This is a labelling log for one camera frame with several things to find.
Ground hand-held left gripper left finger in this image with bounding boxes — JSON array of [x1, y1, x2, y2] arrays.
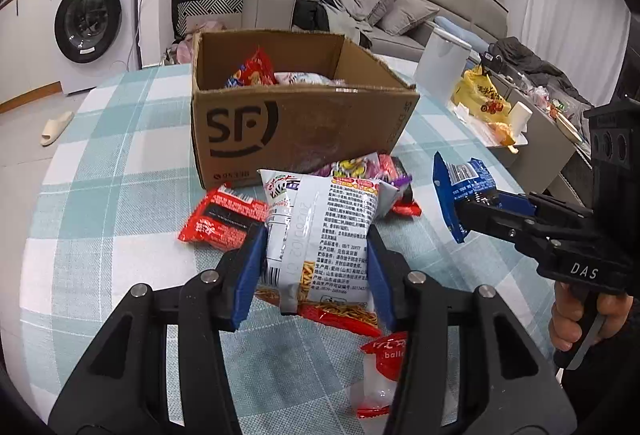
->
[[47, 222, 268, 435]]

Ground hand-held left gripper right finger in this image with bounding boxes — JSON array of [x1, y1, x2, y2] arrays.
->
[[366, 225, 576, 435]]

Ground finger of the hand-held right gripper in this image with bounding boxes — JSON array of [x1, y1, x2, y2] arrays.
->
[[459, 200, 541, 246], [492, 189, 593, 222]]

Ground blue snack packet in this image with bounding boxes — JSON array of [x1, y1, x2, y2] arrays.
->
[[432, 151, 501, 244]]

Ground white noodle snack packet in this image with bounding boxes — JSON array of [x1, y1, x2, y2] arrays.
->
[[256, 169, 396, 316]]

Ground brown cardboard box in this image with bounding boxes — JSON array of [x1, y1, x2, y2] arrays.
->
[[190, 29, 421, 190]]

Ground red triangular snack packet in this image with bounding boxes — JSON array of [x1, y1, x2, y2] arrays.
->
[[223, 47, 278, 89]]

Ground person's right forearm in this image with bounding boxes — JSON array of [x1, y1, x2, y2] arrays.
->
[[560, 315, 640, 435]]

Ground person's right hand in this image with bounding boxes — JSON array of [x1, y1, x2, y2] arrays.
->
[[548, 282, 636, 358]]

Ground red noodle snack packet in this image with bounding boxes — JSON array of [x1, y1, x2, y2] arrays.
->
[[255, 287, 383, 338]]

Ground grey side table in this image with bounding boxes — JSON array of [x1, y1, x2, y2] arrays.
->
[[450, 80, 596, 196]]

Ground dark red snack packet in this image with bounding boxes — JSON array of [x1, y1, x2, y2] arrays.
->
[[177, 185, 268, 252]]

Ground red clear small packet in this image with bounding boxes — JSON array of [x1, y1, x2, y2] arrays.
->
[[350, 331, 408, 420]]

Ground orange fruit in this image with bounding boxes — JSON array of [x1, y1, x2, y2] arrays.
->
[[487, 121, 516, 146]]

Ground small red snack packet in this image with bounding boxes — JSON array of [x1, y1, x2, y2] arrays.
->
[[387, 185, 423, 217]]

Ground white paper cup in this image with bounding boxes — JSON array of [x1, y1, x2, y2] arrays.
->
[[507, 101, 533, 136]]

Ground yellow plastic bag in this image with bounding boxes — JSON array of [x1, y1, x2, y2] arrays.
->
[[452, 67, 513, 123]]

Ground purple cartoon snack packet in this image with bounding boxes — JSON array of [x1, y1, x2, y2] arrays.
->
[[317, 152, 413, 193]]

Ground dark clothes pile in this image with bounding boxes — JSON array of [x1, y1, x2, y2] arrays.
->
[[487, 37, 596, 106]]

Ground checked tablecloth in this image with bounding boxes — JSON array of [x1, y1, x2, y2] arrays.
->
[[20, 55, 556, 435]]

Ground white bin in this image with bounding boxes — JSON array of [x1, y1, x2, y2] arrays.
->
[[414, 26, 473, 90]]

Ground light blue pillow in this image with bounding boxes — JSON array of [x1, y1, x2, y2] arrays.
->
[[434, 16, 483, 46]]

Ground white curtain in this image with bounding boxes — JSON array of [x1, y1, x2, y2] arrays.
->
[[505, 0, 631, 80]]

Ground pink cloth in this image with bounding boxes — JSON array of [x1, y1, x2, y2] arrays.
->
[[162, 20, 226, 66]]

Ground beige slipper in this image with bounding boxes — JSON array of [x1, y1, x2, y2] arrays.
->
[[40, 111, 75, 146]]

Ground grey jacket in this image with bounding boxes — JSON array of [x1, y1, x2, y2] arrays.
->
[[327, 0, 381, 48]]

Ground grey sofa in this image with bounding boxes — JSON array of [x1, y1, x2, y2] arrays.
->
[[242, 0, 506, 63]]

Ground black clothes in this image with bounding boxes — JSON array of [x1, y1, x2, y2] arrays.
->
[[291, 0, 333, 32]]

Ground white washing machine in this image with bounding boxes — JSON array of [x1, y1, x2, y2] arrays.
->
[[47, 0, 142, 96]]

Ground white kitchen cabinet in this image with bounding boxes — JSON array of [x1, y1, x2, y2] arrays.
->
[[0, 0, 66, 110]]

